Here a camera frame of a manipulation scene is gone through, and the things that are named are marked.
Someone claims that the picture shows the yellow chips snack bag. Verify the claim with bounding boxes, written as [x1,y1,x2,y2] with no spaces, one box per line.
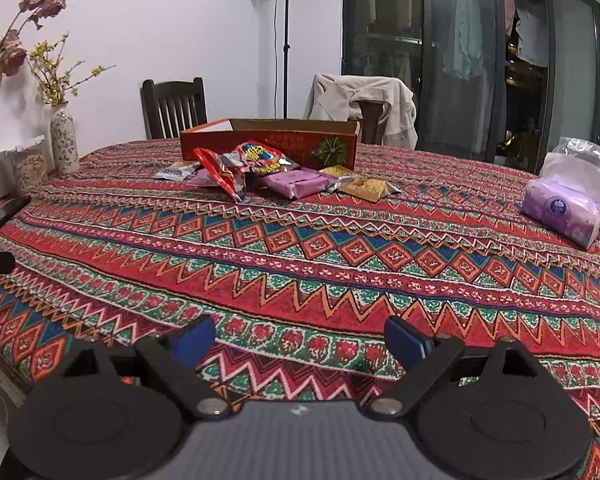
[321,165,402,204]

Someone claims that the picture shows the white silver snack bag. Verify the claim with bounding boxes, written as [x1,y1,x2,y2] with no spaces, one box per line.
[185,168,219,188]

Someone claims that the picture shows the white green snack bag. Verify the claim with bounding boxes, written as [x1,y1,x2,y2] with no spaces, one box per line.
[155,160,200,182]

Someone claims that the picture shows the red snack bag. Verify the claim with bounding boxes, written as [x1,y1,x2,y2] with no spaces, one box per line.
[194,148,247,203]

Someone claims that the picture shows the pink snack bag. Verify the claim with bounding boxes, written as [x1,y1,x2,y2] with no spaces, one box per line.
[259,168,338,200]

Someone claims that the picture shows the colourful round snack bag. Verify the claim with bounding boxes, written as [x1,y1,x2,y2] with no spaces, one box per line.
[236,141,300,177]

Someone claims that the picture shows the white paper bag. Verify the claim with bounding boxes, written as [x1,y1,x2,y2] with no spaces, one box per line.
[0,136,50,197]

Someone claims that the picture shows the red patterned tablecloth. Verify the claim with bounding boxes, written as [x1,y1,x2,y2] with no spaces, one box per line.
[0,140,600,479]

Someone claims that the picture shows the patterned vase yellow flowers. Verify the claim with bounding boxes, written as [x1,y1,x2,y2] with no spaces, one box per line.
[27,32,114,176]

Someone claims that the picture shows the purple tissue pack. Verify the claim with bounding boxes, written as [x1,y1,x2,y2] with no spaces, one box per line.
[521,136,600,249]

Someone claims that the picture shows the wooden chair with cushion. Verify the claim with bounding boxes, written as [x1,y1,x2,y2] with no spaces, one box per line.
[358,101,385,145]

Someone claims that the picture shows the orange cardboard snack box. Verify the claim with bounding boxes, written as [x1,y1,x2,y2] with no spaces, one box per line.
[180,118,360,170]

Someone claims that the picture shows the dark wooden chair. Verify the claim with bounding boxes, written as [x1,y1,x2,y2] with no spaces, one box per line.
[140,77,208,140]

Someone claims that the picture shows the beige jacket on chair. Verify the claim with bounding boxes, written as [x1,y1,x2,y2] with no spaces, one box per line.
[303,74,418,150]

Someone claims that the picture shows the black framed glass door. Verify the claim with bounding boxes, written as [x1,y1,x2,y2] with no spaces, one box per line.
[342,0,600,172]

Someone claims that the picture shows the black light tripod stand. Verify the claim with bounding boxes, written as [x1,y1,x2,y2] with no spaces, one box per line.
[283,0,290,119]

